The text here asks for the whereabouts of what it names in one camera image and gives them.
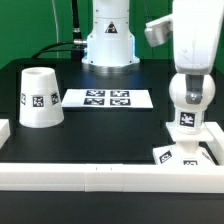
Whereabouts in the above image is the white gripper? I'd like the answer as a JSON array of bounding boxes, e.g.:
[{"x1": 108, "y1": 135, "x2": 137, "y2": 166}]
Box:
[{"x1": 173, "y1": 0, "x2": 224, "y2": 104}]

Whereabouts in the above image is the white lamp bulb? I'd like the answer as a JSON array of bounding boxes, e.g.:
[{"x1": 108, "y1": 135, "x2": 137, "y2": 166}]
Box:
[{"x1": 169, "y1": 73, "x2": 215, "y2": 134}]

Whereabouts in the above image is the white lamp base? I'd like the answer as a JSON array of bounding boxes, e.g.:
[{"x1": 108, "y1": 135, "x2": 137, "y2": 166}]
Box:
[{"x1": 153, "y1": 122, "x2": 215, "y2": 167}]

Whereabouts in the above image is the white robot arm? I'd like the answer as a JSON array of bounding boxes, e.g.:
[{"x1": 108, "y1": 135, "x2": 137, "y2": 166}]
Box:
[{"x1": 82, "y1": 0, "x2": 224, "y2": 104}]

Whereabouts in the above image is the white lamp shade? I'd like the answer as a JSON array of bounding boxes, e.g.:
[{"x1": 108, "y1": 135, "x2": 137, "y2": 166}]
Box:
[{"x1": 19, "y1": 67, "x2": 64, "y2": 128}]

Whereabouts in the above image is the white marker tag board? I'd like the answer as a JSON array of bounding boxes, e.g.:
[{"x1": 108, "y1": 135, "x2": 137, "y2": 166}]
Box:
[{"x1": 62, "y1": 89, "x2": 153, "y2": 109}]

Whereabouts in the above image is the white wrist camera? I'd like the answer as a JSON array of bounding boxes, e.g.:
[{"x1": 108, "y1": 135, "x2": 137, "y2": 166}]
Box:
[{"x1": 144, "y1": 14, "x2": 173, "y2": 47}]

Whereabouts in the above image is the black cable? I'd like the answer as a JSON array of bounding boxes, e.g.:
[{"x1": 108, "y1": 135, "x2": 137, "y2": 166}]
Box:
[{"x1": 31, "y1": 0, "x2": 88, "y2": 59}]

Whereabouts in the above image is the white front wall bar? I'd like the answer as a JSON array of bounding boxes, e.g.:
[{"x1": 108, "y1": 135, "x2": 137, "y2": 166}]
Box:
[{"x1": 0, "y1": 163, "x2": 224, "y2": 193}]

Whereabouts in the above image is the grey thin cable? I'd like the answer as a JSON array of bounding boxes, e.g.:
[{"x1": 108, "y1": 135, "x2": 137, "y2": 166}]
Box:
[{"x1": 51, "y1": 0, "x2": 61, "y2": 59}]

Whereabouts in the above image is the white left wall bar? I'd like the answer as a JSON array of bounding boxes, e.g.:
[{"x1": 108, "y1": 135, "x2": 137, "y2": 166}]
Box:
[{"x1": 0, "y1": 119, "x2": 10, "y2": 149}]

